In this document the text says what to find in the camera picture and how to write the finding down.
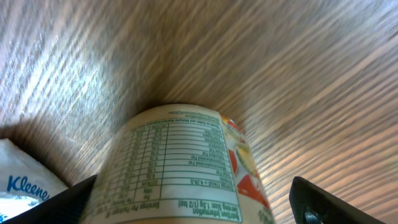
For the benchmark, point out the green lid small jar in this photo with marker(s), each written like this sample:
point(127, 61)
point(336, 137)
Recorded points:
point(178, 164)

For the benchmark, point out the red tissue pack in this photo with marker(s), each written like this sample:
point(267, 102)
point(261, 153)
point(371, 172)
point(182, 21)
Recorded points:
point(25, 182)

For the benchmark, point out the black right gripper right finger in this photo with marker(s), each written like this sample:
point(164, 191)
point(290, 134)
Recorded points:
point(311, 204)

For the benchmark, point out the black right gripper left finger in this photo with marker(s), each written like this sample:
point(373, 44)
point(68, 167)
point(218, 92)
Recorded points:
point(66, 207)

